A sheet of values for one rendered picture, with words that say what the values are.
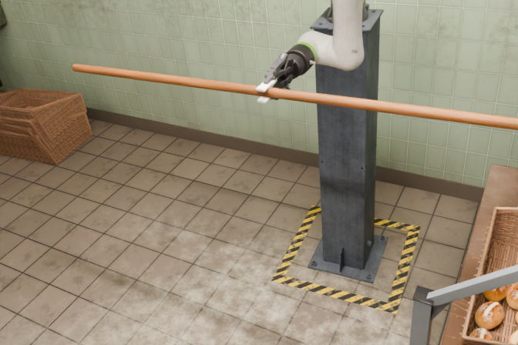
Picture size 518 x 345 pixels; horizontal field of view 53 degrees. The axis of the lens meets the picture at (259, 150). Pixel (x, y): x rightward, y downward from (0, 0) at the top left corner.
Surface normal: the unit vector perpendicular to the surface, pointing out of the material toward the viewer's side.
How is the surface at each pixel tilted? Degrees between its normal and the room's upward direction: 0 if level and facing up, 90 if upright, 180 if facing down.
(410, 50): 90
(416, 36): 90
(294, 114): 90
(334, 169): 90
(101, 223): 0
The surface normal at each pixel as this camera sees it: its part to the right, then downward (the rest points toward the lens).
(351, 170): -0.41, 0.53
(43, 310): -0.10, -0.83
